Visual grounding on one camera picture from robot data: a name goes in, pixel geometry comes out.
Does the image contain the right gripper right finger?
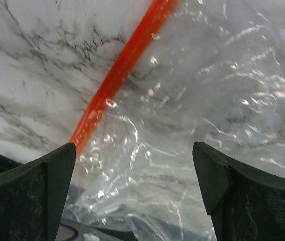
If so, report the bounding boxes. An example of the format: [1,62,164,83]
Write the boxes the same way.
[192,142,285,240]

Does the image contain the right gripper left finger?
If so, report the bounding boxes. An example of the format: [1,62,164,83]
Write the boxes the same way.
[0,143,76,240]

